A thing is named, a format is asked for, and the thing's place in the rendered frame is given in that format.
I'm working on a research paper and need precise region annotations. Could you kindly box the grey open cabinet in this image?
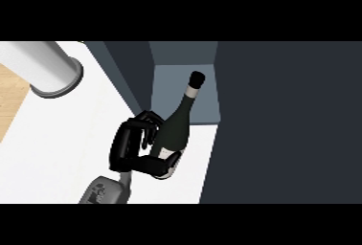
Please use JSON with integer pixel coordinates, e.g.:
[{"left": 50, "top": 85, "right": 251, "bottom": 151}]
[{"left": 82, "top": 40, "right": 221, "bottom": 126}]

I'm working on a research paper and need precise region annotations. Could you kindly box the dark grey cabinet door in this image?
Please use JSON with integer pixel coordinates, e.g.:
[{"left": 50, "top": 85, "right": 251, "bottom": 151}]
[{"left": 199, "top": 40, "right": 362, "bottom": 205}]

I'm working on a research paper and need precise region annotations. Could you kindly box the dark green wine bottle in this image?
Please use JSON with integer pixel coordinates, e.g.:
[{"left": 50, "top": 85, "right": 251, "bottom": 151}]
[{"left": 148, "top": 70, "right": 208, "bottom": 180}]

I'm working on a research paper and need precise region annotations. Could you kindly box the white cylinder with grey rim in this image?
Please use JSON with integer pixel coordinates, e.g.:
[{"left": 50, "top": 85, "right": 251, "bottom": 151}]
[{"left": 0, "top": 40, "right": 84, "bottom": 100}]

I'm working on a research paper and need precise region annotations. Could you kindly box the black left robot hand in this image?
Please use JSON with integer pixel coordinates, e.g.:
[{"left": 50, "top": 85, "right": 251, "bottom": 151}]
[{"left": 108, "top": 110, "right": 183, "bottom": 179}]

